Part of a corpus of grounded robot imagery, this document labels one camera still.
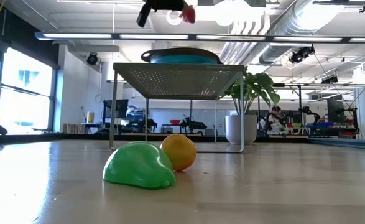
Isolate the mint green perforated rack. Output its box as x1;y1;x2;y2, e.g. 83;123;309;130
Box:
109;63;246;153

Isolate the person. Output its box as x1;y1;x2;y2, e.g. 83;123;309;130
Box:
264;105;287;136

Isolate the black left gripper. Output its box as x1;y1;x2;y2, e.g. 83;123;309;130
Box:
136;0;188;28

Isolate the artificial potted monstera plant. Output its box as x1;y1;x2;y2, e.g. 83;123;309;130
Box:
224;72;281;146

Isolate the small orange toy fruit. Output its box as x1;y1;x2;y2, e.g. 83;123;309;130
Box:
159;133;198;172

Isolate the red toy strawberry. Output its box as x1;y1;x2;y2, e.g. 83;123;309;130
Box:
179;5;197;24

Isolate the blue collapsible colander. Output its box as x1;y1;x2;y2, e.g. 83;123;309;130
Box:
141;47;223;65

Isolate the black computer monitor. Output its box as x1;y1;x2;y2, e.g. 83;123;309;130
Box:
103;98;129;119

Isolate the green toy pear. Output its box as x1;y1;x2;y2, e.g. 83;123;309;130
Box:
102;141;177;190

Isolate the black ceiling spotlight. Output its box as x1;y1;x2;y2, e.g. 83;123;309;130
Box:
86;52;99;66

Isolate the white ring lamp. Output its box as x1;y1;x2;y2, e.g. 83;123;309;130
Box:
165;11;183;26

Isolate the black monitor desk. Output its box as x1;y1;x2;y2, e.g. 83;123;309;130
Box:
81;122;108;134

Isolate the wooden pallet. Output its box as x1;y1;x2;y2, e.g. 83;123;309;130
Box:
62;123;83;134

